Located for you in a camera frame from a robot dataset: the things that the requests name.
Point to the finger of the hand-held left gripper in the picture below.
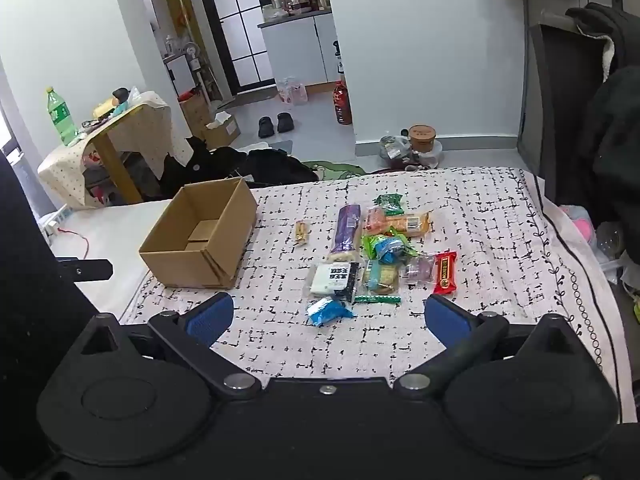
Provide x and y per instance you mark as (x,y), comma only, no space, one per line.
(87,269)

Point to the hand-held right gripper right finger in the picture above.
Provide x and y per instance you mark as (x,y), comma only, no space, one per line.
(447,317)

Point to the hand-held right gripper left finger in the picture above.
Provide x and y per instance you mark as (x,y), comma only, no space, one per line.
(210,317)

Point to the red snack bar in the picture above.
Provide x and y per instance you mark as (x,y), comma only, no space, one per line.
(445,272)

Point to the cardboard box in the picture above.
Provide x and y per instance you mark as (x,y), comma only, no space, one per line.
(200,240)

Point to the orange cracker packet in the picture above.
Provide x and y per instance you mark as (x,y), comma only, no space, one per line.
(405,224)

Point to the dark green snack packet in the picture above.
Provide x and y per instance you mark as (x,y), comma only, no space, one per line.
(390,204)

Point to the clear purple snack packet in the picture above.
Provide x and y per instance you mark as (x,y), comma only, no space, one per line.
(419,270)

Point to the white power strip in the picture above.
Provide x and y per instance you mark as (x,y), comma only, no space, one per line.
(55,220)

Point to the thin green snack stick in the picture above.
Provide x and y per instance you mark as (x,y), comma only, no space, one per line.
(377,299)

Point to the clear cracker packet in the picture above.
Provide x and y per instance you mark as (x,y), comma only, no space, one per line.
(380,277)

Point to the blue snack packet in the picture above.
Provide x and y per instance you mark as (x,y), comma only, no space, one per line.
(390,250)
(327,311)

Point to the printed blanket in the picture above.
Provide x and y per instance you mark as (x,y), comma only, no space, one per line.
(475,220)

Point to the light green snack packet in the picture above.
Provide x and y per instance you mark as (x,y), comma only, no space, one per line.
(370,245)

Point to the black and white snack packet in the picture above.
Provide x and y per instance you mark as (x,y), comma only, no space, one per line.
(332,280)

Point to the small brown candy bar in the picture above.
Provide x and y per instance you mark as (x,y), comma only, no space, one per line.
(301,233)

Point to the table with dotted cloth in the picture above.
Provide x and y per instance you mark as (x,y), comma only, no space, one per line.
(135,130)

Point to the green soda bottle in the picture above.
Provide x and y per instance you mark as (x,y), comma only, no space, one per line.
(61,117)

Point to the pink plush toy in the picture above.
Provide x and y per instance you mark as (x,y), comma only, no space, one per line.
(582,227)

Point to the clear plastic bag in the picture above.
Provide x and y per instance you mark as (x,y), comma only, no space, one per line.
(395,152)

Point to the brown paper bowl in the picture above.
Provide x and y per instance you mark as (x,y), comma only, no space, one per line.
(422,139)

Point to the green frog rug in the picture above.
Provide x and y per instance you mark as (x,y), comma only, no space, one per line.
(337,169)

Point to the low cardboard carton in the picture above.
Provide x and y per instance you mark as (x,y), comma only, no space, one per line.
(222,132)

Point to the white low cabinet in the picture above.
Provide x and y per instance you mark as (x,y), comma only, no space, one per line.
(179,75)

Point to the grey wardrobe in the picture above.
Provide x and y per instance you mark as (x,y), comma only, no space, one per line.
(550,110)

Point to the red drink bottle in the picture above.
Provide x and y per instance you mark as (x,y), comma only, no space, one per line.
(342,105)

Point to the white fan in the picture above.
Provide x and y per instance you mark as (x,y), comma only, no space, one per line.
(192,55)

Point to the pink plastic bag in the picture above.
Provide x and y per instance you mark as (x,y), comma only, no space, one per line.
(292,91)

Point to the white kitchen cabinet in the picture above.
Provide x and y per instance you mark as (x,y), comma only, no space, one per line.
(295,50)

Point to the black-framed glass door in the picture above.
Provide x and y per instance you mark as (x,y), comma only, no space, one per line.
(240,25)

